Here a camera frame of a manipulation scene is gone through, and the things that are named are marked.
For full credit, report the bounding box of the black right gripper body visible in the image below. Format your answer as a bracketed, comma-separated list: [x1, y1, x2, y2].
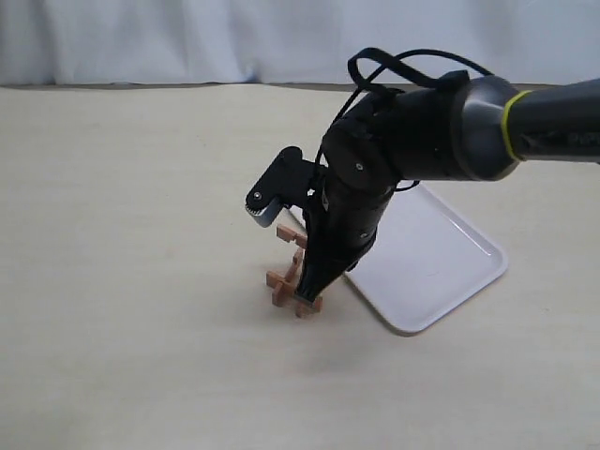
[304, 173, 394, 277]

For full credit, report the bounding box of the notched wooden block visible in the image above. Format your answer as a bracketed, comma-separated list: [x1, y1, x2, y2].
[265, 224, 323, 319]

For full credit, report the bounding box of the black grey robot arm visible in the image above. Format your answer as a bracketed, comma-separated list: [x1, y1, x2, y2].
[294, 76, 599, 304]

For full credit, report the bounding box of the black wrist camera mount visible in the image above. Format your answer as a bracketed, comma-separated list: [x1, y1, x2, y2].
[245, 146, 325, 228]

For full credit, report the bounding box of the white plastic tray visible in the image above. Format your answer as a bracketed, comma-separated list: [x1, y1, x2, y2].
[323, 185, 508, 337]

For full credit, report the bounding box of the white backdrop curtain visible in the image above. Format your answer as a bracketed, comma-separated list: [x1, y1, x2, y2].
[1, 1, 599, 84]

